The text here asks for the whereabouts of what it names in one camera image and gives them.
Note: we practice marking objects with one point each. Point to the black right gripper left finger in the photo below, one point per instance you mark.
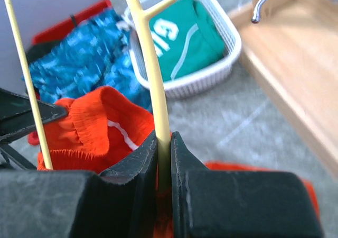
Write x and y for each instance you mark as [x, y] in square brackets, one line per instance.
[119, 202]

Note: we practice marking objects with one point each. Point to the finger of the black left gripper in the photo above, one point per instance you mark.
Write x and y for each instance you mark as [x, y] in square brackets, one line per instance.
[17, 117]

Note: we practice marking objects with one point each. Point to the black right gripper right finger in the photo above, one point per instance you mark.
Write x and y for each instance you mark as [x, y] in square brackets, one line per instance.
[238, 203]

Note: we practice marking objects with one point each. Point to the orange drawstring shorts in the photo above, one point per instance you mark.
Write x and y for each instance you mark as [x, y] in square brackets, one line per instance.
[101, 129]

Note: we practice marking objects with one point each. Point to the yellow plastic hanger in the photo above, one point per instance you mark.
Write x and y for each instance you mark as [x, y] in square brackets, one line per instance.
[141, 19]

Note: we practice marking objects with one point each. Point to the blue patterned shorts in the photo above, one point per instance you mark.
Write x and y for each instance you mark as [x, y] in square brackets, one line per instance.
[94, 54]

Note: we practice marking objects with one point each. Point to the green shorts with white letters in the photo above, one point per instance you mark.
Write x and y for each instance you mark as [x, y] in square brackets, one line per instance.
[186, 39]

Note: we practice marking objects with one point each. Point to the black garment in tray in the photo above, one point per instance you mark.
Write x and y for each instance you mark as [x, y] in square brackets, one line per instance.
[39, 50]

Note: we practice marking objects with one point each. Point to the red plastic tray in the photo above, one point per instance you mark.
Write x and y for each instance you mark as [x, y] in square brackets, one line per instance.
[63, 28]

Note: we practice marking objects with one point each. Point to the white perforated plastic basket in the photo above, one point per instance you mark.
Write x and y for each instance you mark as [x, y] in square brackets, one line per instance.
[205, 78]

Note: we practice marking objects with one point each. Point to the wooden clothes rack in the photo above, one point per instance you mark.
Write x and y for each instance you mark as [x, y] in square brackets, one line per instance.
[292, 54]

